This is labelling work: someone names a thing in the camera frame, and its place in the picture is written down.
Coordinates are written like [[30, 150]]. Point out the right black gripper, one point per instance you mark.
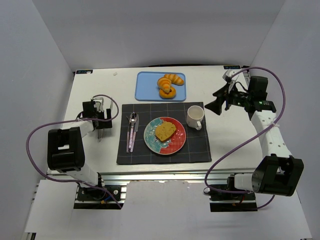
[[224, 102]]

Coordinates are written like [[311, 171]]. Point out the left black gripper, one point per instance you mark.
[[105, 124]]

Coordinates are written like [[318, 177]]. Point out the metal tongs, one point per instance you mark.
[[101, 114]]

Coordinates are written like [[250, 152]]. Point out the brown bread slice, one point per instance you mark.
[[164, 131]]

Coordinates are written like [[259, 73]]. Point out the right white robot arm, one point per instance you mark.
[[279, 172]]

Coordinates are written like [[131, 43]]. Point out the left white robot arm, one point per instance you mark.
[[65, 149]]

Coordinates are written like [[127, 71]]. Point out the white ceramic mug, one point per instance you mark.
[[194, 117]]

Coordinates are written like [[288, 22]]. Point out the right blue table label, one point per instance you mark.
[[231, 67]]

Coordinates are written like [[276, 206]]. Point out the blue table label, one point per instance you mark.
[[84, 71], [231, 67]]

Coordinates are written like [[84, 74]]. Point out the left blue table label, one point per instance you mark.
[[84, 71]]

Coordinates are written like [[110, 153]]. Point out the striped croissant roll back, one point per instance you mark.
[[175, 79]]

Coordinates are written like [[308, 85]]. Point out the striped croissant roll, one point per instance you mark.
[[175, 79], [164, 84]]

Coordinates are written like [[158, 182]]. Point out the dark checked placemat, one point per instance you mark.
[[195, 150]]

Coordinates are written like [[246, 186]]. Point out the striped croissant roll front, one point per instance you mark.
[[164, 84]]

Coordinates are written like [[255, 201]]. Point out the red teal floral plate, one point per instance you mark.
[[172, 145]]

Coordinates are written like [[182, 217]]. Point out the blue plastic tray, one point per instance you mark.
[[147, 90]]

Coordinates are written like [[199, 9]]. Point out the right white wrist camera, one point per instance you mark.
[[227, 76]]

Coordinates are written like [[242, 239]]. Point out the metal spoon pink handle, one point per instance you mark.
[[132, 130]]

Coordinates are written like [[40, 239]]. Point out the orange ring donut bread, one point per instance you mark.
[[168, 95]]

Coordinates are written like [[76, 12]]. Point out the metal knife pink handle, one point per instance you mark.
[[135, 130]]

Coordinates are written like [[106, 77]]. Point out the aluminium table frame rail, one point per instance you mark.
[[216, 175]]

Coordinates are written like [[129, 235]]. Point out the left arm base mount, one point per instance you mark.
[[93, 199]]

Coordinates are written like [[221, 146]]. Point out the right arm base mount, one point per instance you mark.
[[230, 202]]

